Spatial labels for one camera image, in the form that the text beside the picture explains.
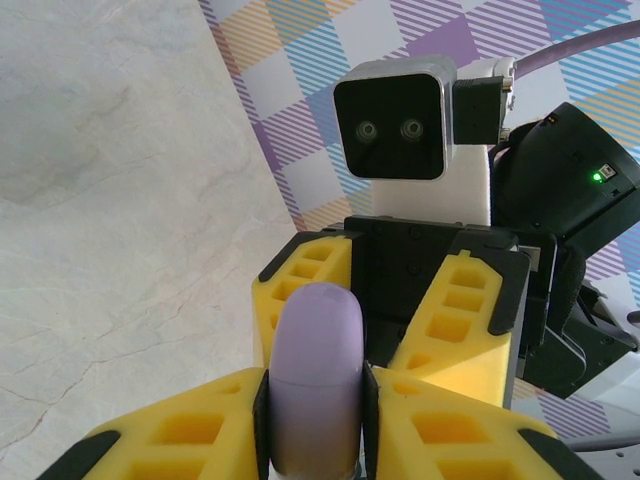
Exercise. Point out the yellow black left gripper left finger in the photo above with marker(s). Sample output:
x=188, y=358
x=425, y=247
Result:
x=190, y=435

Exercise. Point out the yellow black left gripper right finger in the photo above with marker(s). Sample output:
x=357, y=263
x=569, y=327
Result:
x=450, y=435

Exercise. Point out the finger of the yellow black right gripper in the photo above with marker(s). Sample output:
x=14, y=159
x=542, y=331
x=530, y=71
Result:
x=305, y=260
x=460, y=320

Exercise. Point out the purple earbud charging case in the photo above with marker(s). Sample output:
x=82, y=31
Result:
x=315, y=360

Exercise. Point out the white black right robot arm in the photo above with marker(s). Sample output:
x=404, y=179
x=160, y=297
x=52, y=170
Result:
x=550, y=170

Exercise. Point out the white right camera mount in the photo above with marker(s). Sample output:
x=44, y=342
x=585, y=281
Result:
x=430, y=205

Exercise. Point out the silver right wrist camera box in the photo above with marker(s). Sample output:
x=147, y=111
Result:
x=390, y=100

